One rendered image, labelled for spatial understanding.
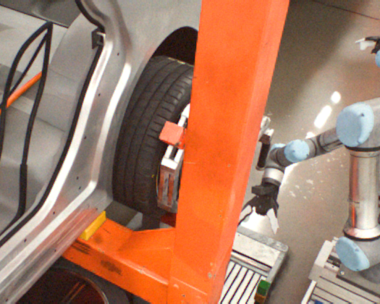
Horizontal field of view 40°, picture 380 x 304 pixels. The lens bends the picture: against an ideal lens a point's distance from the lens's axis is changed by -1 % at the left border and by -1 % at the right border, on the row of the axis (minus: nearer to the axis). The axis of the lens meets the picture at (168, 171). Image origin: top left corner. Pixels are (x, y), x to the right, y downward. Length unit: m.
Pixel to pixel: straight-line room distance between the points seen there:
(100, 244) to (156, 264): 0.25
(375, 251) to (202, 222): 0.54
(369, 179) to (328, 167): 2.04
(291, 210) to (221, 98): 2.02
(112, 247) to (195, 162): 0.67
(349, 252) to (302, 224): 1.50
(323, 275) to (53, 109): 1.16
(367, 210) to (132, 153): 0.84
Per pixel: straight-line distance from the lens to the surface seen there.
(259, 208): 1.91
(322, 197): 3.43
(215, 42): 1.26
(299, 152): 1.88
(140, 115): 1.94
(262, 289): 2.00
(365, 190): 1.65
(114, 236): 2.06
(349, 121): 1.58
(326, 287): 2.05
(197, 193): 1.54
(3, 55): 2.45
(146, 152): 1.92
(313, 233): 3.18
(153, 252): 1.87
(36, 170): 1.87
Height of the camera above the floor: 2.22
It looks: 41 degrees down
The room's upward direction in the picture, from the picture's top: 5 degrees clockwise
